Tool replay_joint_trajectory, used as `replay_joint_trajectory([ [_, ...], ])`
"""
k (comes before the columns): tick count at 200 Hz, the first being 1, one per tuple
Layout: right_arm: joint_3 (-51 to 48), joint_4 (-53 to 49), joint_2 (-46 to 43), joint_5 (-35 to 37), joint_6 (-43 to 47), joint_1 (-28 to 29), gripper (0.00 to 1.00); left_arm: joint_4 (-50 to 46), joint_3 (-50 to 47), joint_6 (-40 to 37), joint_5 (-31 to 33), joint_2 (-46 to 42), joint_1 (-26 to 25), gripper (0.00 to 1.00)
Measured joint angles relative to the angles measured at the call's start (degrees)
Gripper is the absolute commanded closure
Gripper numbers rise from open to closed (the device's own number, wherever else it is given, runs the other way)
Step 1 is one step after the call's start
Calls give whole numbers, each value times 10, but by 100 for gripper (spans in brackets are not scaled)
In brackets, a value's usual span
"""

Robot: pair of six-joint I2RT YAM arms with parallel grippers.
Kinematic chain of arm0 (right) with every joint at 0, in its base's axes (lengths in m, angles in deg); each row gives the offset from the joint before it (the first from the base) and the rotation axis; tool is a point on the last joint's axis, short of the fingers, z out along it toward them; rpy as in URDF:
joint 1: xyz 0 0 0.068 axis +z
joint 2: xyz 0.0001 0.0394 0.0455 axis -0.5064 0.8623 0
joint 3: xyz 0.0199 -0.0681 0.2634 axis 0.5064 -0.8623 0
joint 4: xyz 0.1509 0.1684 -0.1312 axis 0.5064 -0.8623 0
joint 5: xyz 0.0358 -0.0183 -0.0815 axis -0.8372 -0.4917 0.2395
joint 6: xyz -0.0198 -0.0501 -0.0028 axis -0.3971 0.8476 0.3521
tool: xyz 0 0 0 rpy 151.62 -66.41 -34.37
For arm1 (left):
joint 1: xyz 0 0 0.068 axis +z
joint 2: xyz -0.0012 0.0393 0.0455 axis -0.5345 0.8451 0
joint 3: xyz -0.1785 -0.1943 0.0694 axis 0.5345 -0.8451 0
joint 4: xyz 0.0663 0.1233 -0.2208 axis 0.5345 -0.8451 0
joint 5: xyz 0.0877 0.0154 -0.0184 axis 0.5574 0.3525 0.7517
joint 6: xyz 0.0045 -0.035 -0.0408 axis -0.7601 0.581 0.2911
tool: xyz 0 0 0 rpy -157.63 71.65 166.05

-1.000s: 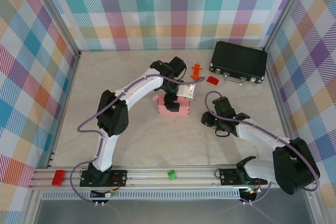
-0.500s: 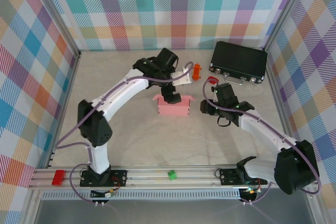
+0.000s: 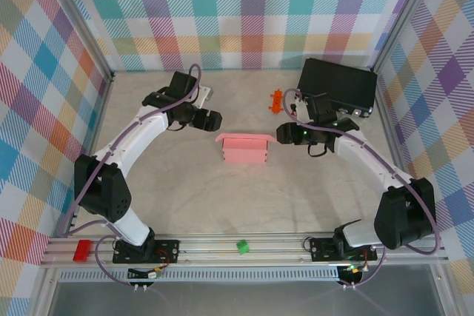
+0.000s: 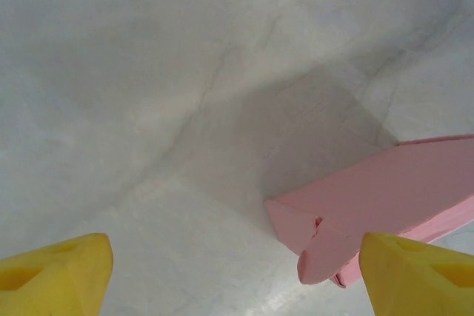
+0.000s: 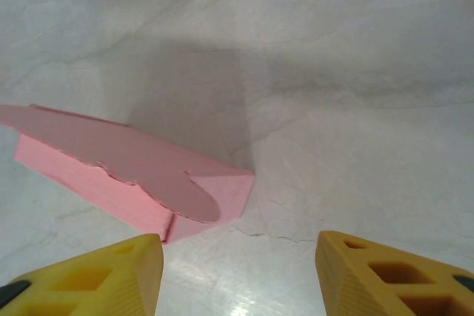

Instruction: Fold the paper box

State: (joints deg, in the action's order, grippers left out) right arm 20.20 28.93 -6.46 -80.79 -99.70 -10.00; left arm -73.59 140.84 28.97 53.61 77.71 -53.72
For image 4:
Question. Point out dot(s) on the pink paper box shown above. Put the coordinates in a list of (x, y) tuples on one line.
[(370, 197)]

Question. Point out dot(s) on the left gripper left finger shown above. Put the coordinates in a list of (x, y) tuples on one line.
[(55, 279)]

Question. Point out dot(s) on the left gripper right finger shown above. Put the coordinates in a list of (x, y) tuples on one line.
[(418, 279)]

